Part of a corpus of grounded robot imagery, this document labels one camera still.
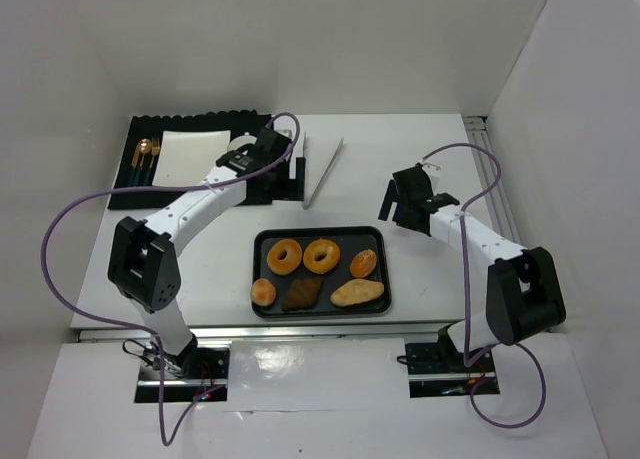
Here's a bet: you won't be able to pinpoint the oblong golden bread loaf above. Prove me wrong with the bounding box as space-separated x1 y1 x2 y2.
330 279 385 308

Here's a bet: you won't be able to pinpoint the black placemat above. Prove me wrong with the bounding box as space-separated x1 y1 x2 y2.
108 110 271 211

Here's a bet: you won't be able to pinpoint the purple cable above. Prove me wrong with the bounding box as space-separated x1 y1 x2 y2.
40 111 301 447
418 143 547 429

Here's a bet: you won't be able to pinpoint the gold spoon teal handle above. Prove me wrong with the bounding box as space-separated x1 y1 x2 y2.
129 138 152 187

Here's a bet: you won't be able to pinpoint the small round bread roll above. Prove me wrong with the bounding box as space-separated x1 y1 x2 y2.
250 278 277 307

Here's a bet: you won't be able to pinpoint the black rectangular tray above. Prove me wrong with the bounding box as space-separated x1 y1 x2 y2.
250 225 393 321

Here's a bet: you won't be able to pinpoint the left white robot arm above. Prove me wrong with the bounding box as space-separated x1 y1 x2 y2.
107 128 294 376

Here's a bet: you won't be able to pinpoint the glazed ring donut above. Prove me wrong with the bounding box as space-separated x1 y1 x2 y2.
267 239 303 276

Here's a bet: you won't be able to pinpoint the silver metal tongs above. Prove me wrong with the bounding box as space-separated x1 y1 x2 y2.
302 138 344 210

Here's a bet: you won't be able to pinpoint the orange sesame bun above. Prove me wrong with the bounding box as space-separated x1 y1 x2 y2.
350 249 378 279

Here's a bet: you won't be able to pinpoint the sugared ring donut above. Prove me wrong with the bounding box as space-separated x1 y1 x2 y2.
303 239 341 274

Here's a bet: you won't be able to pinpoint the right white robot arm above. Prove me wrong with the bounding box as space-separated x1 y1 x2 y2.
379 164 566 367

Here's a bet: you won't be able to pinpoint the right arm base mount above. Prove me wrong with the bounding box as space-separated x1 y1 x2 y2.
396 331 500 398

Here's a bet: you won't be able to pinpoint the chocolate croissant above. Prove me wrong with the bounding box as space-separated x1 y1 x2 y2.
281 276 324 312

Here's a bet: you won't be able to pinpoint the aluminium rail right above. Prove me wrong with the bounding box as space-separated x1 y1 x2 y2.
462 116 521 243

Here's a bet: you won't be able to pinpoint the gold fork teal handle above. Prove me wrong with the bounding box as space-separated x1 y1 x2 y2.
144 137 161 186

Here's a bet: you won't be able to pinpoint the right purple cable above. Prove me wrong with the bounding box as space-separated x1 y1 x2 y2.
418 143 547 429

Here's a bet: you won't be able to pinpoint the white square plate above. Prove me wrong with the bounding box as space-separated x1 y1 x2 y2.
152 130 231 187

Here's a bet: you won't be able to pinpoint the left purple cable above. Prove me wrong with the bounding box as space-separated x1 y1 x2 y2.
40 111 301 447

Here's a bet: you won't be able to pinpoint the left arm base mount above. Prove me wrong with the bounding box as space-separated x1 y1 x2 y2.
122 339 231 404

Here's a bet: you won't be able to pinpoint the white soup cup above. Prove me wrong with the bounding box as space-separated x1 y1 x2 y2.
227 134 257 152

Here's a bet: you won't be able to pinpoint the aluminium rail front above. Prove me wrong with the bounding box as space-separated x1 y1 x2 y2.
77 323 451 343

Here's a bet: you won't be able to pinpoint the aluminium rail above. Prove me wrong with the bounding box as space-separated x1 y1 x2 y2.
462 116 521 243
77 323 451 343

